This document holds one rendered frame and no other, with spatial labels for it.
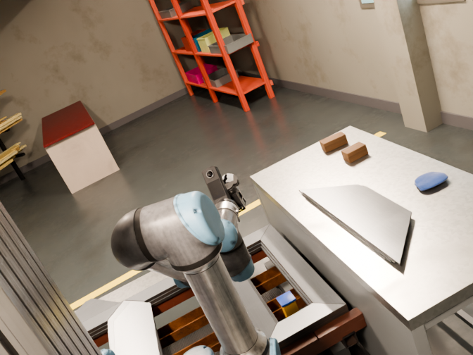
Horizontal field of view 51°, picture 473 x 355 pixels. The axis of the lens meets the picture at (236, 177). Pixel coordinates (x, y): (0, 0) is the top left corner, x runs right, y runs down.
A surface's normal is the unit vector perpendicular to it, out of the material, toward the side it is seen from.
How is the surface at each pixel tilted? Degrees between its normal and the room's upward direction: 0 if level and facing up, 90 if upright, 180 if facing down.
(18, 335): 90
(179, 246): 90
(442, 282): 0
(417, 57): 90
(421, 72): 90
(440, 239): 0
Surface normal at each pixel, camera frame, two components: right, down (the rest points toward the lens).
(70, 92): 0.37, 0.26
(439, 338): -0.36, -0.85
